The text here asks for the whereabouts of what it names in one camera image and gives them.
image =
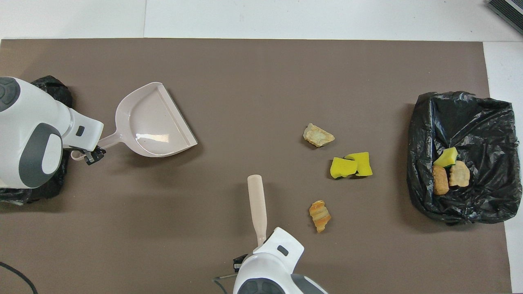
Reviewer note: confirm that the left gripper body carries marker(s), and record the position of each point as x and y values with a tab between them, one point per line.
83	130

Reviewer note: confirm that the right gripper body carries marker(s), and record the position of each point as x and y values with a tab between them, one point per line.
282	247

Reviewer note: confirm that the beige plastic dustpan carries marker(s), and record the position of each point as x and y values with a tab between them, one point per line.
151	122

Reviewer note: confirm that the brown oval bread roll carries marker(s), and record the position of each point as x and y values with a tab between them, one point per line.
440	179

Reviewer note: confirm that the yellow green-backed sponge wedge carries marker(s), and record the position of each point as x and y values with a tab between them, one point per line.
446	157

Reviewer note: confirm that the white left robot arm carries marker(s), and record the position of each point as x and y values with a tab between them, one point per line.
24	122

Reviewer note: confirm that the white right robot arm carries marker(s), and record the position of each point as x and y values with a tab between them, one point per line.
261	277

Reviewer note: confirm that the black bag-lined trash bin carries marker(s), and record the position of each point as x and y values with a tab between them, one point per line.
53	87
482	122

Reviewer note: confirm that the orange striped croissant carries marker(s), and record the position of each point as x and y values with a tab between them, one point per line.
320	215

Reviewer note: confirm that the brown table mat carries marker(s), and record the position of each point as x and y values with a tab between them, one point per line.
122	245

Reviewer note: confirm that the yellow sponge piece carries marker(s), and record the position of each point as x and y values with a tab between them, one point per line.
341	168
363	163

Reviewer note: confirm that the dark ribbed device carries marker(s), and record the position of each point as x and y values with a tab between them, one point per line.
508	10

